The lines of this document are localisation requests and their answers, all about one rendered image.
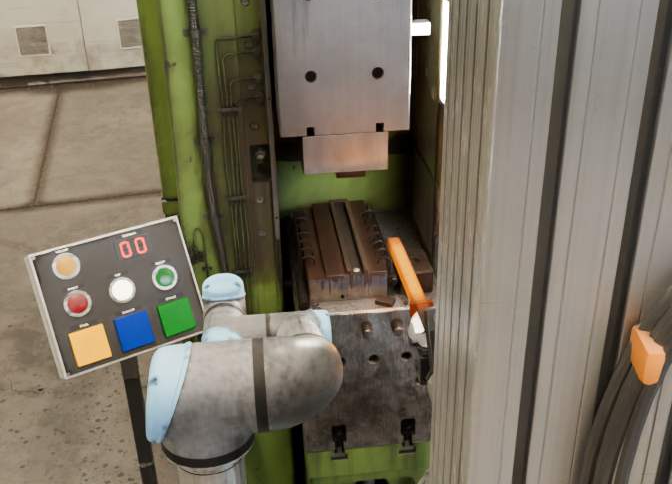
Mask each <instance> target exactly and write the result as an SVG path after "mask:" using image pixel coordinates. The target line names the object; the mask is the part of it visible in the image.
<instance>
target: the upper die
mask: <svg viewBox="0 0 672 484"><path fill-rule="evenodd" d="M297 142H298V147H299V152H300V157H301V162H302V167H303V172H304V175H307V174H321V173H336V172H351V171H366V170H381V169H388V131H383V129H382V127H381V125H380V123H376V132H363V133H347V134H331V135H316V136H315V135H314V131H313V127H308V128H307V136H300V137H297Z"/></svg>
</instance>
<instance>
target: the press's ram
mask: <svg viewBox="0 0 672 484"><path fill-rule="evenodd" d="M267 8H268V25H269V41H270V57H271V74H272V85H273V92H274V99H275V105H276V112H277V118H278V125H279V131H280V137H282V138H284V137H300V136H307V128H308V127H313V131H314V135H315V136H316V135H331V134H347V133H363V132H376V123H380V125H381V127H382V129H383V131H395V130H408V129H409V124H410V74H411V36H414V35H430V22H429V21H428V20H427V19H415V20H412V0H267Z"/></svg>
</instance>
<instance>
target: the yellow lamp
mask: <svg viewBox="0 0 672 484"><path fill-rule="evenodd" d="M76 269H77V263H76V261H75V259H74V258H72V257H70V256H63V257H61V258H59V259H58V260H57V262H56V270H57V272H58V273H59V274H60V275H62V276H70V275H72V274H74V273H75V271H76Z"/></svg>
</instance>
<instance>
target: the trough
mask: <svg viewBox="0 0 672 484"><path fill-rule="evenodd" d="M333 204H334V208H335V211H336V215H337V219H338V223H339V227H340V231H341V234H342V238H343V242H344V246H345V250H346V254H347V258H348V261H349V265H350V269H351V274H352V275H364V266H363V263H362V259H361V256H360V252H359V249H358V246H357V242H356V239H355V235H354V232H353V228H352V225H351V221H350V218H349V214H348V211H347V208H346V204H345V202H333ZM354 268H359V269H360V271H359V272H354V271H353V269H354Z"/></svg>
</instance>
